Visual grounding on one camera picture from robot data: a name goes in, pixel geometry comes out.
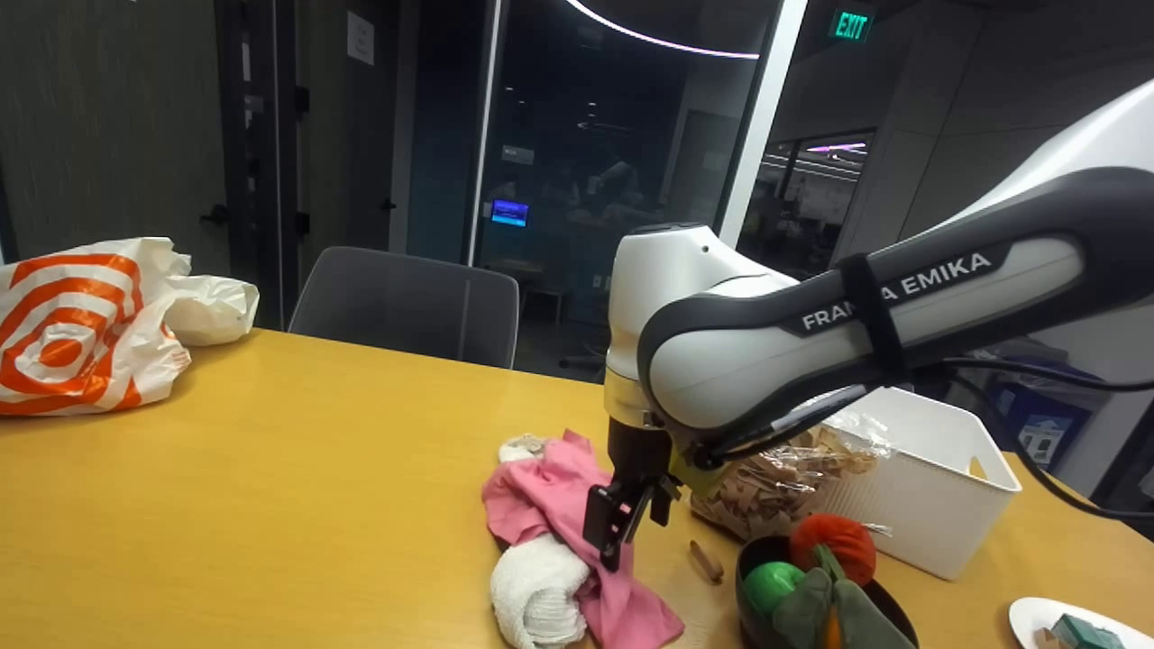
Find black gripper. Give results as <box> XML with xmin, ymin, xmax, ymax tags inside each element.
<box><xmin>579</xmin><ymin>411</ymin><xmax>684</xmax><ymax>578</ymax></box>

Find pink cloth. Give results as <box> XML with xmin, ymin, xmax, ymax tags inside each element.
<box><xmin>479</xmin><ymin>430</ymin><xmax>684</xmax><ymax>649</ymax></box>

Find white terry towel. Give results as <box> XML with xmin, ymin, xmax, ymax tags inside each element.
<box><xmin>488</xmin><ymin>433</ymin><xmax>596</xmax><ymax>649</ymax></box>

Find white plastic basket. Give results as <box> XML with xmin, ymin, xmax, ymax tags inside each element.
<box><xmin>815</xmin><ymin>387</ymin><xmax>1025</xmax><ymax>584</ymax></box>

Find small brown snack piece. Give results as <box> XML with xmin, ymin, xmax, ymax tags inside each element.
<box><xmin>684</xmin><ymin>538</ymin><xmax>723</xmax><ymax>589</ymax></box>

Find clear bag brown snacks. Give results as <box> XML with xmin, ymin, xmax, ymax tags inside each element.
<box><xmin>687</xmin><ymin>425</ymin><xmax>894</xmax><ymax>544</ymax></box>

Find bright green toy fruit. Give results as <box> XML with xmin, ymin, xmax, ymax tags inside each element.
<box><xmin>740</xmin><ymin>557</ymin><xmax>806</xmax><ymax>621</ymax></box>

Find dark brown bowl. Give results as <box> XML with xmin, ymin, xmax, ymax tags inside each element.
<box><xmin>731</xmin><ymin>534</ymin><xmax>922</xmax><ymax>649</ymax></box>

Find red toy apple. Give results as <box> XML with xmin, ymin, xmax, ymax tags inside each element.
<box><xmin>786</xmin><ymin>512</ymin><xmax>880</xmax><ymax>589</ymax></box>

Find dark green plush vegetable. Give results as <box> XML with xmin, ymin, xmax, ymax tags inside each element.
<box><xmin>773</xmin><ymin>544</ymin><xmax>916</xmax><ymax>649</ymax></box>

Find grey office chair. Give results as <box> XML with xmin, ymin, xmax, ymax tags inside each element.
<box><xmin>283</xmin><ymin>244</ymin><xmax>524</xmax><ymax>370</ymax></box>

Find blue lit display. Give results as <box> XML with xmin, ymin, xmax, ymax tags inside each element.
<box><xmin>484</xmin><ymin>196</ymin><xmax>534</xmax><ymax>232</ymax></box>

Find white paper plate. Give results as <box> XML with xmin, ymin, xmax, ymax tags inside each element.
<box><xmin>1007</xmin><ymin>593</ymin><xmax>1154</xmax><ymax>649</ymax></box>

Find blue bin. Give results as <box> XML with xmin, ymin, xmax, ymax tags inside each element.
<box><xmin>998</xmin><ymin>383</ymin><xmax>1094</xmax><ymax>468</ymax></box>

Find teal wooden block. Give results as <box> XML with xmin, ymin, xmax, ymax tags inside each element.
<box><xmin>1055</xmin><ymin>614</ymin><xmax>1129</xmax><ymax>649</ymax></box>

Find green exit sign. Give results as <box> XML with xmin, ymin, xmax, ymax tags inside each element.
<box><xmin>830</xmin><ymin>12</ymin><xmax>871</xmax><ymax>46</ymax></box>

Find white paper door sign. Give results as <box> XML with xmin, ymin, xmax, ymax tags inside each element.
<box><xmin>344</xmin><ymin>7</ymin><xmax>378</xmax><ymax>63</ymax></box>

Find orange white plastic bag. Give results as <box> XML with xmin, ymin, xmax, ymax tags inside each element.
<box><xmin>0</xmin><ymin>232</ymin><xmax>262</xmax><ymax>418</ymax></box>

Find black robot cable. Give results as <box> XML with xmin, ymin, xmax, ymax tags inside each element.
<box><xmin>935</xmin><ymin>348</ymin><xmax>1154</xmax><ymax>524</ymax></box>

